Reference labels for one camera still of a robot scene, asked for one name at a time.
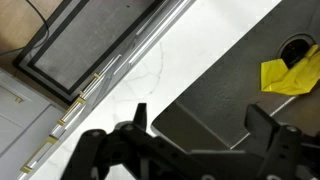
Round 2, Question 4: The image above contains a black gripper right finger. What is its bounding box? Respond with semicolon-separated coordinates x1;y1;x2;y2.
244;103;320;180

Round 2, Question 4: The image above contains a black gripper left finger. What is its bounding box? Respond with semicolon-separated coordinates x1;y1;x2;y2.
59;102;191;180

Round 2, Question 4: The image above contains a yellow cloth in sink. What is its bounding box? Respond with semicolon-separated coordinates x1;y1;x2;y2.
260;43;320;97

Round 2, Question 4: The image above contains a stainless steel sink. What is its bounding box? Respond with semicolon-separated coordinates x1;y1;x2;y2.
151;0;320;151

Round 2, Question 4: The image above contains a black sink drain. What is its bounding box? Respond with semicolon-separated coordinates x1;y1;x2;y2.
276;33;316;69

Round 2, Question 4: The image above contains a light grey panelled cabinet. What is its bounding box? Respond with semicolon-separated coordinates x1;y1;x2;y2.
0;68;66;180

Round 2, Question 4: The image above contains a dark grey floor mat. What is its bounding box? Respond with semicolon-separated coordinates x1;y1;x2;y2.
13;0;166;104

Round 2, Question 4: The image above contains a gold cabinet handle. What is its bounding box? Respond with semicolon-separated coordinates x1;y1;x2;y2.
56;96;87;127
19;134;59;174
79;72;101;98

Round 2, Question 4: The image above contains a black floor cable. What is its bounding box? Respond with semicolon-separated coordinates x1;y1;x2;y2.
0;0;51;56

